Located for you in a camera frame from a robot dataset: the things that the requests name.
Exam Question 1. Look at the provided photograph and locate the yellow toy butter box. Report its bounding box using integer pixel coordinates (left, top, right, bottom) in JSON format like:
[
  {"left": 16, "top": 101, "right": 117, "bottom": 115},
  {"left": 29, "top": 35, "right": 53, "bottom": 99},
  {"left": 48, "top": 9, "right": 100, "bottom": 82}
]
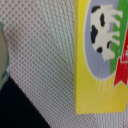
[{"left": 74, "top": 0, "right": 128, "bottom": 114}]

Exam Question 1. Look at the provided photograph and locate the white woven placemat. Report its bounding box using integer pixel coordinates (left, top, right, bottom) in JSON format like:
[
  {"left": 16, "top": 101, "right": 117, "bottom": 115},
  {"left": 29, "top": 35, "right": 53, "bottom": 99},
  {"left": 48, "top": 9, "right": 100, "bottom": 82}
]
[{"left": 0, "top": 0, "right": 128, "bottom": 128}]

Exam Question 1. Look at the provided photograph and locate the round wooden plate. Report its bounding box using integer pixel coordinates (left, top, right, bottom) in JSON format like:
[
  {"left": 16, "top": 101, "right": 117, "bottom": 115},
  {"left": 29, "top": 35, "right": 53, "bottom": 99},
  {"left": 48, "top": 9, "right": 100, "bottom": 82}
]
[{"left": 0, "top": 22, "right": 9, "bottom": 90}]

